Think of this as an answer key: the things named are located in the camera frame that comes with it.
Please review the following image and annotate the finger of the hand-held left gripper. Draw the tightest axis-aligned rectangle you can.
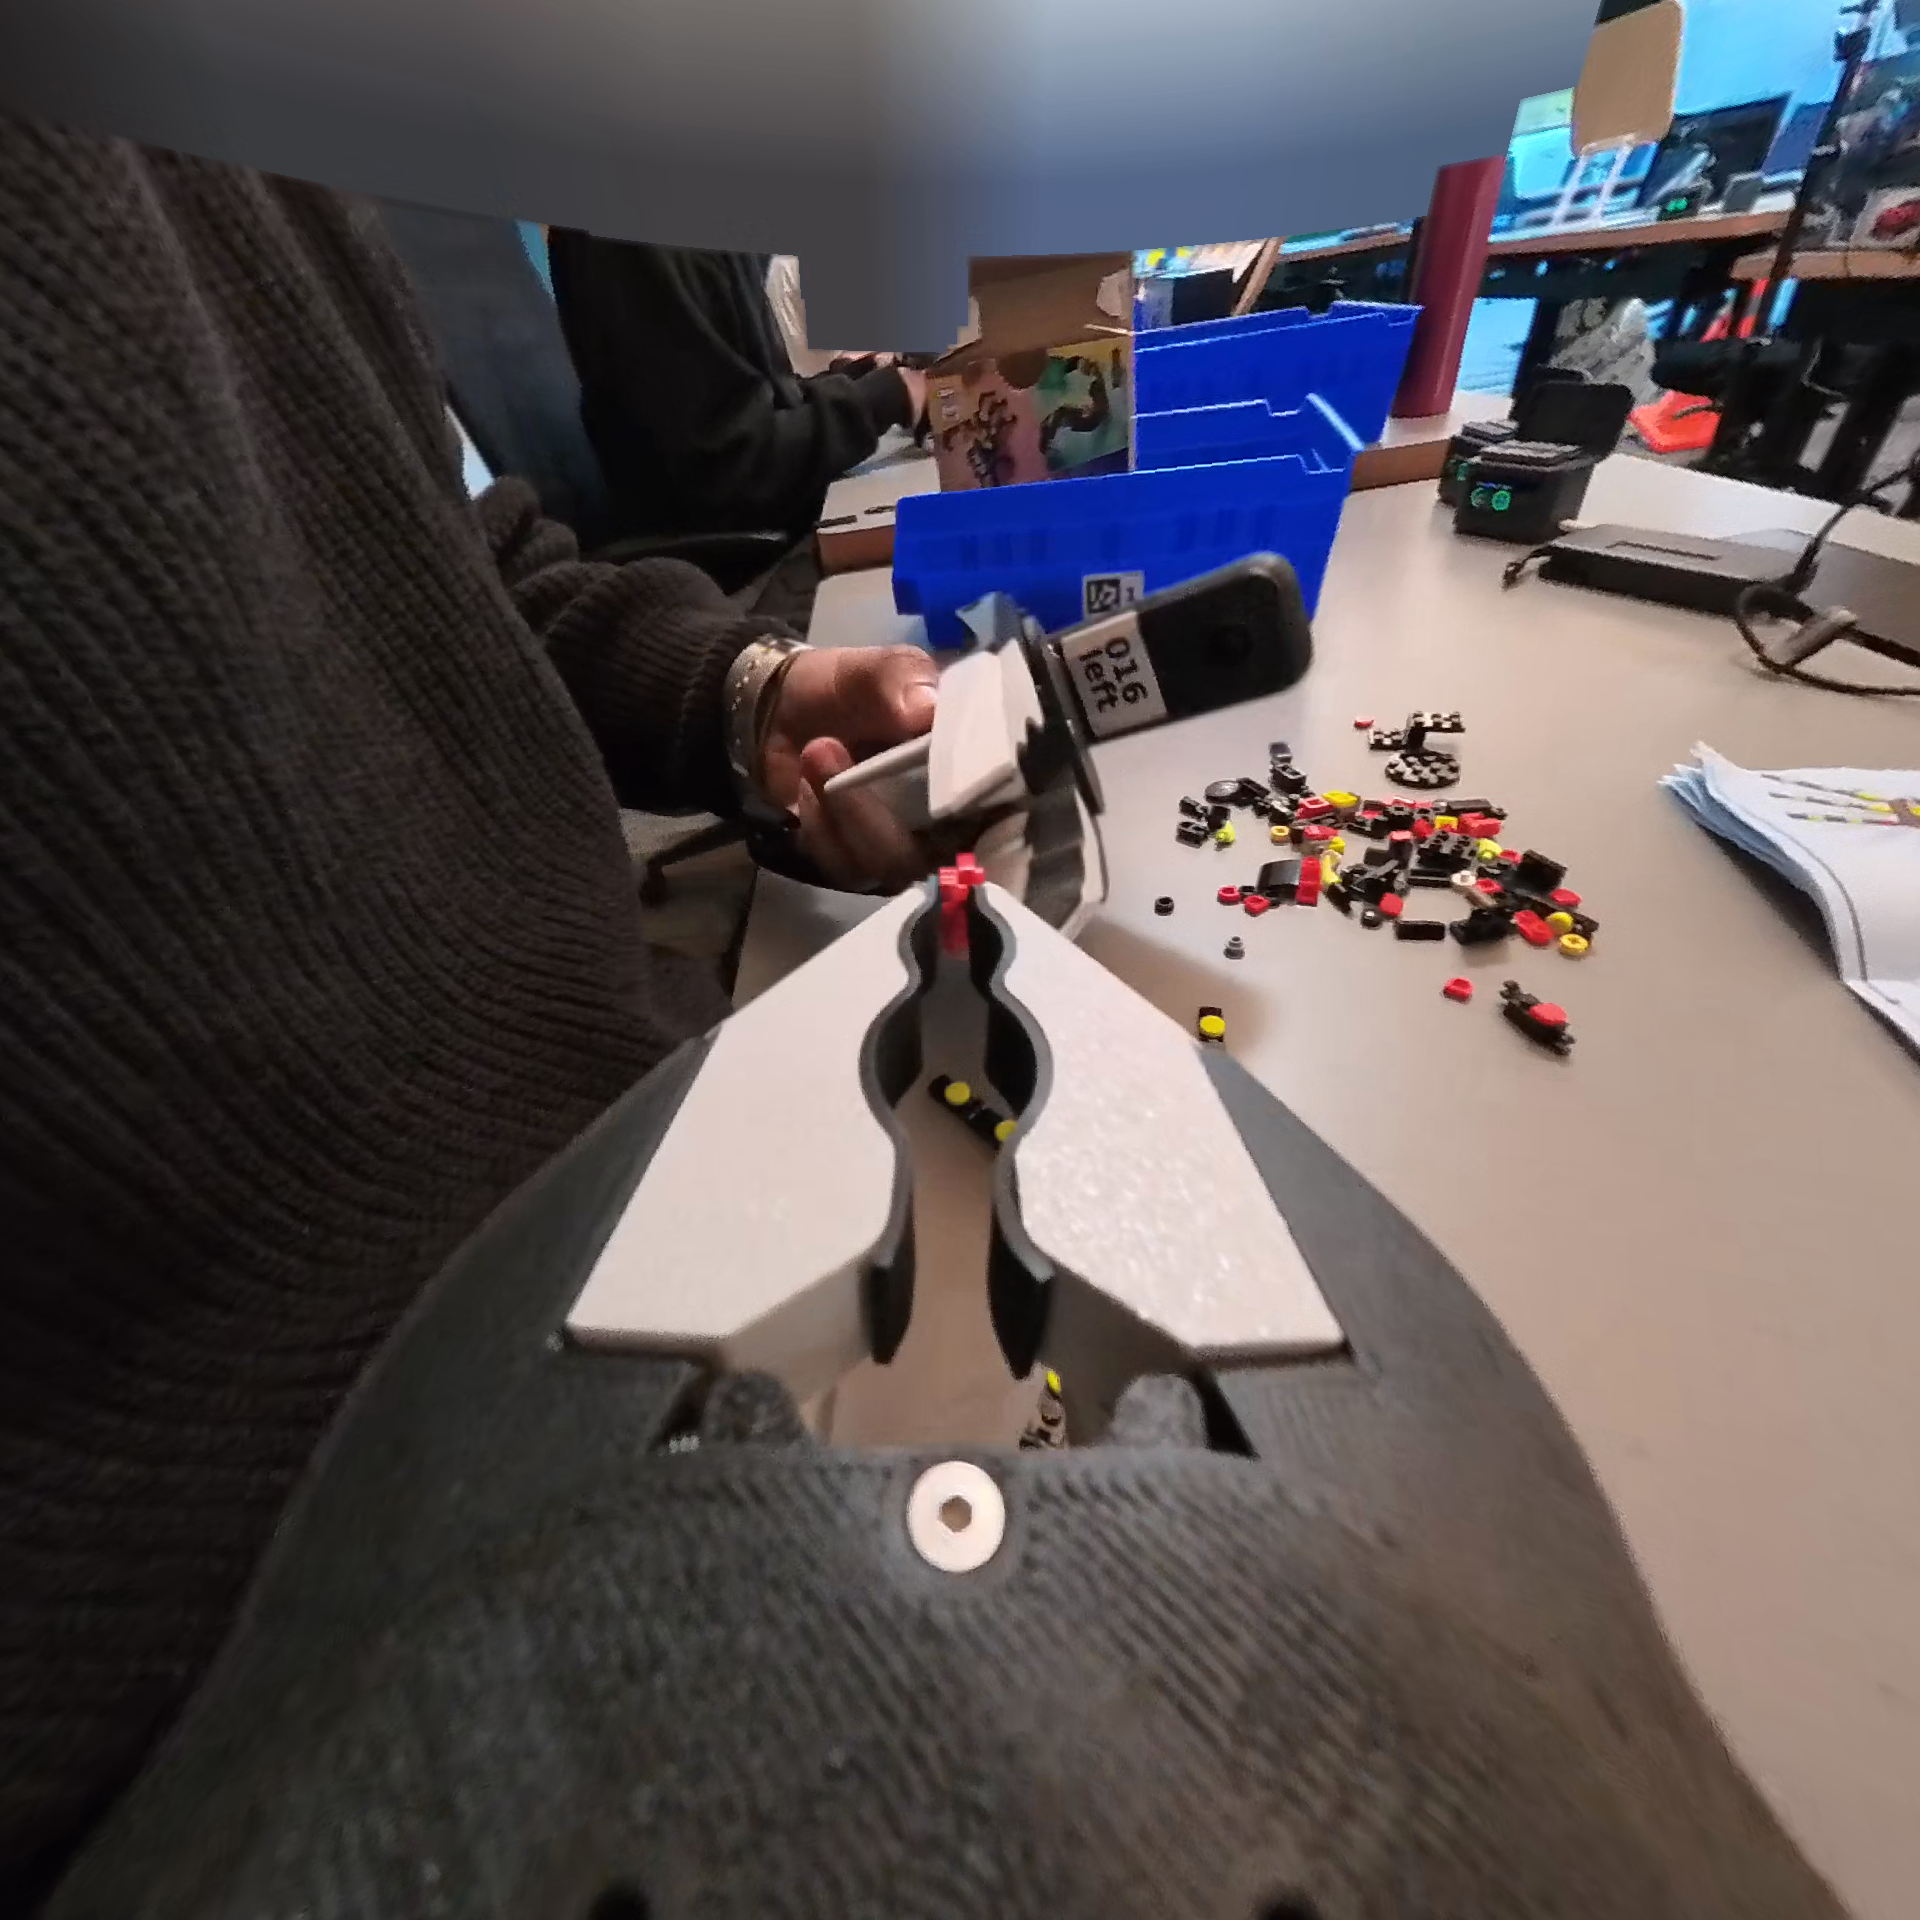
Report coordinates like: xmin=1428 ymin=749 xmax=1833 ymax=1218
xmin=1035 ymin=779 xmax=1116 ymax=944
xmin=961 ymin=816 xmax=1052 ymax=916

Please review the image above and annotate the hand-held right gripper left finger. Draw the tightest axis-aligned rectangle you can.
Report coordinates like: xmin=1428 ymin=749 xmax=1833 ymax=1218
xmin=565 ymin=883 xmax=962 ymax=1445

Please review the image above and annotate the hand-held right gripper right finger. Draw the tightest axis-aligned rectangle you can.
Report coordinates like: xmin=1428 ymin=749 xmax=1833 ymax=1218
xmin=972 ymin=885 xmax=1347 ymax=1432

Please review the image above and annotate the black yellow lego spider model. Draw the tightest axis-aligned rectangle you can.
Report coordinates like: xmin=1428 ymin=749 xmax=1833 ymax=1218
xmin=929 ymin=1000 xmax=1235 ymax=1454

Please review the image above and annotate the pile of lego pieces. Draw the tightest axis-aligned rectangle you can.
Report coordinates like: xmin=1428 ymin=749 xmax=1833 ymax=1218
xmin=1155 ymin=735 xmax=1603 ymax=962

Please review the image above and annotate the person's left forearm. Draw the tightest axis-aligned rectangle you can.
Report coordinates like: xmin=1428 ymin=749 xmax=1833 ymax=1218
xmin=464 ymin=479 xmax=768 ymax=840

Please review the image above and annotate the cardboard lego box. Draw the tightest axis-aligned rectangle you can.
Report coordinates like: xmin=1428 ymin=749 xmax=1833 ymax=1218
xmin=929 ymin=255 xmax=1138 ymax=493

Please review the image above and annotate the lego instruction booklet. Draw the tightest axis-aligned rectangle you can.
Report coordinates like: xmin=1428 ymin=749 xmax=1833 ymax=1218
xmin=1658 ymin=743 xmax=1920 ymax=1051

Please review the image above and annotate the person's left hand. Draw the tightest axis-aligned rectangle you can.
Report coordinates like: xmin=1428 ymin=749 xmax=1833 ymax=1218
xmin=756 ymin=642 xmax=946 ymax=893

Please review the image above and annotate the blue labelled storage bin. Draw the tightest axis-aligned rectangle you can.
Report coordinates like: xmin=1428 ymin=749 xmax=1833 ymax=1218
xmin=891 ymin=450 xmax=1354 ymax=653

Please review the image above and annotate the black charging case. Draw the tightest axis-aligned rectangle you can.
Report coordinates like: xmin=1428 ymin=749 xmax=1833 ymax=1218
xmin=1438 ymin=374 xmax=1636 ymax=543

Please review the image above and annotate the maroon cylinder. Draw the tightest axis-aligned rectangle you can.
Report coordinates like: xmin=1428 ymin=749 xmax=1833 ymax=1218
xmin=1395 ymin=157 xmax=1506 ymax=422

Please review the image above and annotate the flat black device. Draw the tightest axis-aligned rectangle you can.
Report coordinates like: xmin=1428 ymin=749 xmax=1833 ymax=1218
xmin=1537 ymin=522 xmax=1825 ymax=616

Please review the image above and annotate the person's black sweater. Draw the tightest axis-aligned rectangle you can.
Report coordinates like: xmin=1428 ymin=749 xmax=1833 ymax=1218
xmin=0 ymin=112 xmax=781 ymax=1907

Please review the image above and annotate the black cable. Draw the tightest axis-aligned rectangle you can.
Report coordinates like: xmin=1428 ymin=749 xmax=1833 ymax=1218
xmin=1732 ymin=450 xmax=1920 ymax=700

